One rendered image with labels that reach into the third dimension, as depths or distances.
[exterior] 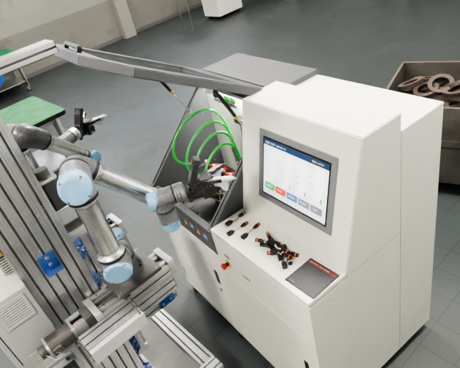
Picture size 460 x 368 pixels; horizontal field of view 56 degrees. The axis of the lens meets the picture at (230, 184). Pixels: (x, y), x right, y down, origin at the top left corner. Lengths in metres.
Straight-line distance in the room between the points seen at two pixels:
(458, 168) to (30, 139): 2.95
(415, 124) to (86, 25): 9.64
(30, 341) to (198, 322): 1.31
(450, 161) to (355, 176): 2.07
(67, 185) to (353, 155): 1.02
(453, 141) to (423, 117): 1.70
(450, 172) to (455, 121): 0.45
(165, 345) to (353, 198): 1.60
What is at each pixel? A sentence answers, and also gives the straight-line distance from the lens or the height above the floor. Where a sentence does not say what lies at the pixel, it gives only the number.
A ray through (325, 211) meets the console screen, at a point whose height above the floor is 1.21.
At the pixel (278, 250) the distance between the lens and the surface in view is 1.95.
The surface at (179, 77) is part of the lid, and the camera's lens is 1.83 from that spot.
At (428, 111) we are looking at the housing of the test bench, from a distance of 1.91.
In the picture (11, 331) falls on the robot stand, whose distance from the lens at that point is 2.08.
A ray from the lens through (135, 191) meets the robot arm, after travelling 1.78.
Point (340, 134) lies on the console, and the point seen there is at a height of 1.54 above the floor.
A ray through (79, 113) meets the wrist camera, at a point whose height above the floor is 1.53.
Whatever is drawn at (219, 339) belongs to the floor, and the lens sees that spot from 2.98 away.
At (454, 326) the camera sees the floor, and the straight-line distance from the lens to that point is 2.97.
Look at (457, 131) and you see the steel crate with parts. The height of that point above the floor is 0.60.
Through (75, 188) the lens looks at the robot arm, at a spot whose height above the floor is 1.63.
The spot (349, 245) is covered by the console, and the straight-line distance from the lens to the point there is 1.79.
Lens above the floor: 2.35
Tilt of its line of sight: 33 degrees down
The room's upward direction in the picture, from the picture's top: 15 degrees counter-clockwise
